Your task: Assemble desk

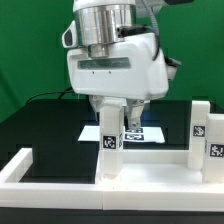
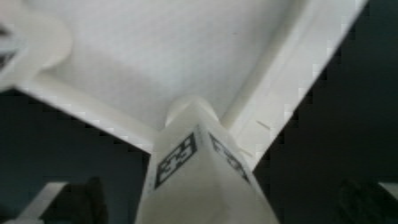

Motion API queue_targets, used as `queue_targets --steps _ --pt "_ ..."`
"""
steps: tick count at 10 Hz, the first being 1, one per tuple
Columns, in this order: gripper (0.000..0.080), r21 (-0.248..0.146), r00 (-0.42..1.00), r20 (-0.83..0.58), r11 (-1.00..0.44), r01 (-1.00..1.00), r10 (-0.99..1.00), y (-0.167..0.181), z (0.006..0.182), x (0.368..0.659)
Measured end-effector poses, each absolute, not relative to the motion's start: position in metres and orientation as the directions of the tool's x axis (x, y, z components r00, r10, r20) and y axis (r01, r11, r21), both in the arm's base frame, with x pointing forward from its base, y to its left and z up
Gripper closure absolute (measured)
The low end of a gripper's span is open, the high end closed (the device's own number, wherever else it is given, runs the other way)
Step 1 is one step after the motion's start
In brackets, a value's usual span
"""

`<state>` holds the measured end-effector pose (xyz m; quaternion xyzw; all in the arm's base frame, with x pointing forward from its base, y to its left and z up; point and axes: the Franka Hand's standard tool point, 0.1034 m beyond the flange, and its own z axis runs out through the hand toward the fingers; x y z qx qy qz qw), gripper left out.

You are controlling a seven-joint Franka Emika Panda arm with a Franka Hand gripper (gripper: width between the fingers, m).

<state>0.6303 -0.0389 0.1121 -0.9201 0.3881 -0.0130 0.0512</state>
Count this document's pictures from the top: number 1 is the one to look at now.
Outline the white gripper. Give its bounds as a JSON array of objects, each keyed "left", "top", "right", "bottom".
[{"left": 67, "top": 33, "right": 169, "bottom": 129}]

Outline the white desk top tray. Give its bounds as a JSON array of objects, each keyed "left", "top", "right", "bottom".
[{"left": 95, "top": 148, "right": 224, "bottom": 186}]

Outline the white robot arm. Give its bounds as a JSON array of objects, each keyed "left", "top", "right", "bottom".
[{"left": 62, "top": 0, "right": 194, "bottom": 129}]

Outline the fiducial marker sheet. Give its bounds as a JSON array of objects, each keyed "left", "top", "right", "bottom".
[{"left": 78, "top": 125, "right": 165, "bottom": 143}]

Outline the white U-shaped fence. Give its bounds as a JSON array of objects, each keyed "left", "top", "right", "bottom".
[{"left": 0, "top": 148, "right": 224, "bottom": 212}]

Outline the black cable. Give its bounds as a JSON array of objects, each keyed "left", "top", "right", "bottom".
[{"left": 25, "top": 87, "right": 75, "bottom": 106}]

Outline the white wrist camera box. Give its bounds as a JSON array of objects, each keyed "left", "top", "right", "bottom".
[{"left": 62, "top": 21, "right": 78, "bottom": 48}]

